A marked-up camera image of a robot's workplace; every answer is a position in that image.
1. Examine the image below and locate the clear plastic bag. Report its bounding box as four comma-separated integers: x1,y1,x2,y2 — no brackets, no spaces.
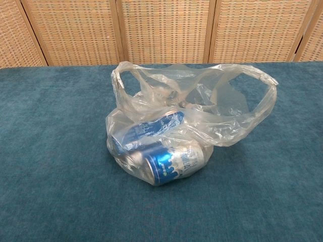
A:
105,61,279,188

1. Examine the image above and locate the dark blue drink can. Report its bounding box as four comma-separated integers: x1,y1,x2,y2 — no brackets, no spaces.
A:
110,110,186,152

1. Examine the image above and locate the blue white drink can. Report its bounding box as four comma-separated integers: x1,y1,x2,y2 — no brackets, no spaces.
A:
144,145,207,187

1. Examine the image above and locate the woven wooden folding screen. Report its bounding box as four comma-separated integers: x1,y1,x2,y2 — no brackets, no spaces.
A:
0,0,323,68

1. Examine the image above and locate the teal table cloth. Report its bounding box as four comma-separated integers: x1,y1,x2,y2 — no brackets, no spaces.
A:
0,62,323,242

